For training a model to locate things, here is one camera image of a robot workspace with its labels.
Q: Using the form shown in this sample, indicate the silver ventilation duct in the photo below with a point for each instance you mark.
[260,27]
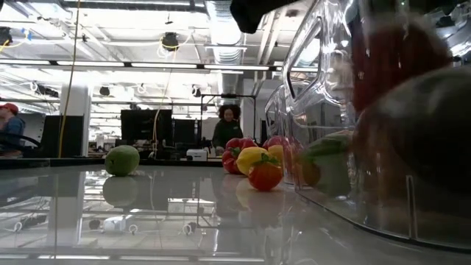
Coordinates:
[226,22]

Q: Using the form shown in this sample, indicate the black monitor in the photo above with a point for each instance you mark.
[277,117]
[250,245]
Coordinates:
[145,125]

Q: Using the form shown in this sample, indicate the green cucumber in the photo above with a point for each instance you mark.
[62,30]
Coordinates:
[327,162]

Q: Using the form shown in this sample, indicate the person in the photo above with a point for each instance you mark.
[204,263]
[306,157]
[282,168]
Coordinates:
[227,129]
[11,127]

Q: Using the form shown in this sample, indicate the orange fruit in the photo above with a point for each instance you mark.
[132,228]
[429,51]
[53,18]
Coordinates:
[311,173]

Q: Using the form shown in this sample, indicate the small red tomato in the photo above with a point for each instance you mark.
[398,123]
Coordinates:
[265,176]

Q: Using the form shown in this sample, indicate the black round ceiling device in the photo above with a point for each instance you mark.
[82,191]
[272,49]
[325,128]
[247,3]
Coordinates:
[170,41]

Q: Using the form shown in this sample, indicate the red apple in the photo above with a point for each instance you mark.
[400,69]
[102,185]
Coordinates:
[390,62]

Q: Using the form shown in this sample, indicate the clear plastic basket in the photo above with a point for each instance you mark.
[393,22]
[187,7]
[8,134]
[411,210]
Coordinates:
[272,110]
[386,228]

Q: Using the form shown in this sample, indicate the red bell pepper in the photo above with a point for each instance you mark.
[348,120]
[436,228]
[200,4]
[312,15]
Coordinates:
[230,159]

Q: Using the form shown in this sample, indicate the green lime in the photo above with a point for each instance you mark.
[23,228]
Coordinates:
[121,160]

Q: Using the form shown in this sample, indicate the white box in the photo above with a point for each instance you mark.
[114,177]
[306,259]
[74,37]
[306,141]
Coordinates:
[197,154]

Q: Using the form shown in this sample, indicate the black partition panel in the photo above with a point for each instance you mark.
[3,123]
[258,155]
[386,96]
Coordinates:
[70,136]

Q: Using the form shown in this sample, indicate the yellow lemon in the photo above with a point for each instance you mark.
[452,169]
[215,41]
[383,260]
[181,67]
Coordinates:
[250,158]

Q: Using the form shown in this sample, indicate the white column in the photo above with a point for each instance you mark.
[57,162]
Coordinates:
[77,106]

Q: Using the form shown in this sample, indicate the orange bell pepper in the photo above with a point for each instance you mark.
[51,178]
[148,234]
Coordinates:
[276,151]

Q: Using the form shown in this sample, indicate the black aluminium table frame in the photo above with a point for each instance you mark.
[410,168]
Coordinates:
[73,162]

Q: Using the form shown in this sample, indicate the black ceiling light rail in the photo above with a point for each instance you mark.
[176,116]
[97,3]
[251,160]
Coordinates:
[165,65]

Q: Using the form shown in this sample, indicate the black office chair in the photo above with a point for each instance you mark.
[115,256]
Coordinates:
[29,139]

